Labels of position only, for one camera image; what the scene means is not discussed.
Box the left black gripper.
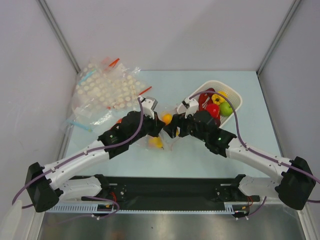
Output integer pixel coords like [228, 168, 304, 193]
[128, 110, 165, 145]

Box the pink dotted zip bag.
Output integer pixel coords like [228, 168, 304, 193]
[139, 104, 186, 152]

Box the yellow pear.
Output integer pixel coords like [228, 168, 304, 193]
[147, 136, 164, 150]

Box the red apple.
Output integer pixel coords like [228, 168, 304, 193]
[205, 103, 220, 119]

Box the yellow bell pepper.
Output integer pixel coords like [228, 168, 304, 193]
[211, 94, 226, 106]

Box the orange yellow mango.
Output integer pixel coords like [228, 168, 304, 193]
[162, 113, 173, 125]

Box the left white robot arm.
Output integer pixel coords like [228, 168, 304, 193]
[25, 111, 166, 213]

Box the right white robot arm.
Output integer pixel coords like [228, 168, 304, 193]
[164, 111, 316, 210]

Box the pile of zip bags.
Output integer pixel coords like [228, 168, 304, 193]
[64, 57, 152, 133]

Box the red lobster toy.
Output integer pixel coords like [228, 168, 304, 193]
[198, 88, 215, 112]

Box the green apple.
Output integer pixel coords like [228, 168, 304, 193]
[219, 101, 233, 117]

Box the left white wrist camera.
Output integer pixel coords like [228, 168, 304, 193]
[138, 95, 158, 119]

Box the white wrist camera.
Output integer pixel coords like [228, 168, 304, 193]
[138, 95, 158, 119]
[181, 97, 199, 119]

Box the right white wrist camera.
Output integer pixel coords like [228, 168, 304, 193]
[181, 97, 199, 119]

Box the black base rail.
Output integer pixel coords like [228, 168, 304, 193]
[96, 174, 260, 212]

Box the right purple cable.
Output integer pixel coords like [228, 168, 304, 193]
[191, 91, 320, 203]

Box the purple cable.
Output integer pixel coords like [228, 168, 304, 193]
[191, 91, 320, 203]
[11, 97, 145, 210]

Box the white slotted cable duct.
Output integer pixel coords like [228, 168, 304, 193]
[46, 201, 121, 214]

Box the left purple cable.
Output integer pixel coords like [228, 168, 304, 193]
[11, 97, 145, 210]

